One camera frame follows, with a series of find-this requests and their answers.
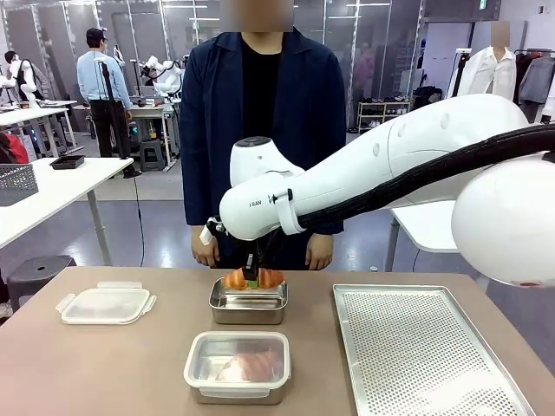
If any grey step stool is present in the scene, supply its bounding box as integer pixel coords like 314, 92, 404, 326
138, 140, 169, 172

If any wooden shoe rack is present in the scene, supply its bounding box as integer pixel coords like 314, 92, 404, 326
356, 100, 412, 134

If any black light stand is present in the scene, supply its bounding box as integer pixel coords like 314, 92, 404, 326
454, 49, 473, 97

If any perforated metal baking tray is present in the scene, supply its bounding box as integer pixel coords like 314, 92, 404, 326
332, 283, 537, 416

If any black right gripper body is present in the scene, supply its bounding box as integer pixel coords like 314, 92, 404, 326
251, 232, 284, 272

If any clear plastic clip lid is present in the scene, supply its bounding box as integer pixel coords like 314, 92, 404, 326
182, 330, 292, 398
55, 281, 158, 327

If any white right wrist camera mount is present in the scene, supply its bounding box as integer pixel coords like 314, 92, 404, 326
199, 218, 227, 249

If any person's left hand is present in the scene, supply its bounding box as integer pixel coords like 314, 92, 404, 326
304, 236, 335, 271

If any grey hanging jacket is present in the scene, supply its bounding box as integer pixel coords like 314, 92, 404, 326
517, 55, 555, 106

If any black tripod pole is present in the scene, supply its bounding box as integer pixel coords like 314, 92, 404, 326
95, 59, 142, 179

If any black plastic tray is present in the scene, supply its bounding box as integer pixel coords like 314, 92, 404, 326
49, 154, 87, 172

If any white background robot torso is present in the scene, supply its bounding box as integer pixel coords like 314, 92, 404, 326
3, 49, 44, 110

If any red bag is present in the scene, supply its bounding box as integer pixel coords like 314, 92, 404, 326
0, 131, 30, 166

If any white side table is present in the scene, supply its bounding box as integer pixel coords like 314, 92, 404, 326
0, 156, 135, 268

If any man in light blue shirt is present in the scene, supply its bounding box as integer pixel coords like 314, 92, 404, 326
76, 27, 134, 159

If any black bag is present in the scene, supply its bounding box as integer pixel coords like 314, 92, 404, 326
410, 85, 444, 109

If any grey plastic stool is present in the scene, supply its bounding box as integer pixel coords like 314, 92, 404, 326
5, 255, 78, 314

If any person's right forearm navy sleeve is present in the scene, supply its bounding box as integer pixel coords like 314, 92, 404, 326
179, 146, 219, 231

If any person's right hand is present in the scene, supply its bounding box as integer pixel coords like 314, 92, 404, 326
191, 224, 221, 267

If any grey mesh basket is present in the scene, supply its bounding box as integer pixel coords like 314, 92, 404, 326
0, 163, 40, 207

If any golden croissant bread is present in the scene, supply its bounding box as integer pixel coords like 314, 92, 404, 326
214, 349, 279, 383
223, 267, 287, 291

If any white long table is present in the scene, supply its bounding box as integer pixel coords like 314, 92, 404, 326
388, 202, 461, 273

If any person in navy jacket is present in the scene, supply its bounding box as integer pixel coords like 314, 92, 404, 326
178, 24, 349, 270

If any person's left forearm navy sleeve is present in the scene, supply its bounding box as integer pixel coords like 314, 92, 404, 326
303, 222, 347, 244

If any white background work table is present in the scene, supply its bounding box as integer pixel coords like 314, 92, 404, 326
0, 100, 80, 158

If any black right arm cable sleeve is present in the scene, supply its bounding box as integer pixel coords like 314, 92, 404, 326
297, 122, 555, 231

